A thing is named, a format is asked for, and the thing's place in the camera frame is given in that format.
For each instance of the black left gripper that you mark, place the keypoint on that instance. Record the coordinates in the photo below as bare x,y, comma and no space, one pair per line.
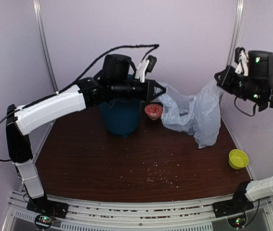
148,93

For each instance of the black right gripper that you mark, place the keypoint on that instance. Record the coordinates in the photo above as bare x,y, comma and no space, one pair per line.
225,82

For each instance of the teal plastic trash bin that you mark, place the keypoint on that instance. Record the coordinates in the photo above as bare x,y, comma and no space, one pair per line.
121,115

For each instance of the translucent grey plastic bag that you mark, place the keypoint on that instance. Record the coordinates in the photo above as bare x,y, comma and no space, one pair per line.
197,115

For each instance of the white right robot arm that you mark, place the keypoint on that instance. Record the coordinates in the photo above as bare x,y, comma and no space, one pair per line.
253,135

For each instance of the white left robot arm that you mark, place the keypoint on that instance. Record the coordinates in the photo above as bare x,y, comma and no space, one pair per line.
84,94

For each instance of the orange patterned ceramic bowl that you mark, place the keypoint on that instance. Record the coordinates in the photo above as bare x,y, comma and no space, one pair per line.
153,111

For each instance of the yellow plastic bowl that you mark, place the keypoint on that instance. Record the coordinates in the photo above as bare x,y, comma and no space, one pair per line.
238,159

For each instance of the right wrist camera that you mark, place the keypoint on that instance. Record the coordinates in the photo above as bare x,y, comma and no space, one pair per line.
256,63

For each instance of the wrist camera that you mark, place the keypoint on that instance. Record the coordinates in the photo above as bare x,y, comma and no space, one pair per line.
256,63
116,67

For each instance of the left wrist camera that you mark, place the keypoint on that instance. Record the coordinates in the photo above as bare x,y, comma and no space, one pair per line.
116,67

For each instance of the right aluminium corner post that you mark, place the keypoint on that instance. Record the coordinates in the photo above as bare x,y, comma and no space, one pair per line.
237,30

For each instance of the aluminium corner post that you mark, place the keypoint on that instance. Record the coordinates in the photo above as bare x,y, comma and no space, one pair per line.
43,40
237,30

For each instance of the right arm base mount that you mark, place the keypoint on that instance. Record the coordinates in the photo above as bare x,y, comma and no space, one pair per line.
235,209

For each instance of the left aluminium corner post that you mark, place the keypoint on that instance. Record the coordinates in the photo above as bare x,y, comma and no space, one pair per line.
43,40

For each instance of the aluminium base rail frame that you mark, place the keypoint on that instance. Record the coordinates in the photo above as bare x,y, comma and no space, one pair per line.
85,215

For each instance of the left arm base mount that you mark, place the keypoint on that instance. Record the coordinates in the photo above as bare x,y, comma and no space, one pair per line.
48,211

